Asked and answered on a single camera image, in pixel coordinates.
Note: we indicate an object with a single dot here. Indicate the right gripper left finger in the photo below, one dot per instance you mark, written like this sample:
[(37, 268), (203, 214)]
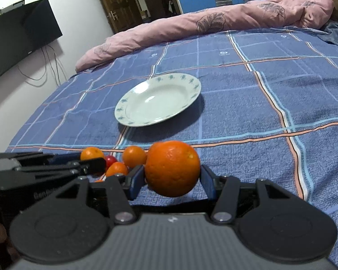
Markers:
[(119, 190)]

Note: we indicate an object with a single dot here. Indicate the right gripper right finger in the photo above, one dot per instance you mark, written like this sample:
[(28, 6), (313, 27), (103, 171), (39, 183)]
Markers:
[(224, 190)]

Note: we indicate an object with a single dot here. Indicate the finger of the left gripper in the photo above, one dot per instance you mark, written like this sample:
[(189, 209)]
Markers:
[(85, 167), (59, 159)]

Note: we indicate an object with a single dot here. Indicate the small mandarin orange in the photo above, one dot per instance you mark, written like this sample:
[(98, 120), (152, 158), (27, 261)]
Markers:
[(90, 153)]

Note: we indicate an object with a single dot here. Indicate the red cherry tomato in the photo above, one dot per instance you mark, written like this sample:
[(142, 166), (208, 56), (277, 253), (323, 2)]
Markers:
[(110, 160)]

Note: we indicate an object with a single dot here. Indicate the small orange kumquat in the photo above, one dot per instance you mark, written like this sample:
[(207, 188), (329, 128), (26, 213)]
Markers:
[(117, 168)]

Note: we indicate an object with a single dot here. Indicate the small tangerine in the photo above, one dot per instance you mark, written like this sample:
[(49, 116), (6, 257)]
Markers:
[(134, 156)]

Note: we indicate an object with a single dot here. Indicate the large orange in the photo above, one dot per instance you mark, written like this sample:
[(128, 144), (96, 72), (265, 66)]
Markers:
[(172, 168)]

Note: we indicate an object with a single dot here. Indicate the white floral plate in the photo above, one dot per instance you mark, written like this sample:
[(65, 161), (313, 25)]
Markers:
[(157, 99)]

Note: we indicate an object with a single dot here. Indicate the blue plaid bedsheet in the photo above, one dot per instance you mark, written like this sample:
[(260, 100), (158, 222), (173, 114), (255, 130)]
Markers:
[(268, 108)]

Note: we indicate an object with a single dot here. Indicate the brown wooden door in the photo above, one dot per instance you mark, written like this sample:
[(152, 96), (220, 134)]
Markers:
[(122, 14)]

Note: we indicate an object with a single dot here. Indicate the pink floral comforter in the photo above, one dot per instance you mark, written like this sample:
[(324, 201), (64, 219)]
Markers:
[(251, 15)]

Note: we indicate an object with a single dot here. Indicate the grey blue blanket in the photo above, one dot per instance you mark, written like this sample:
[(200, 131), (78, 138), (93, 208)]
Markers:
[(329, 32)]

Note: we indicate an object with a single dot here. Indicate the black wall television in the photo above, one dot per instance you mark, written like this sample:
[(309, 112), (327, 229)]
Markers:
[(24, 30)]

